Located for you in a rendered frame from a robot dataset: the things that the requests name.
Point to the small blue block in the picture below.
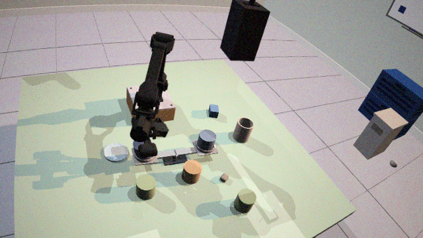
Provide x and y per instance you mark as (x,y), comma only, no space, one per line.
(213,111)

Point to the orange cylinder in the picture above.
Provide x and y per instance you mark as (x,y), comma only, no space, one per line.
(191,171)

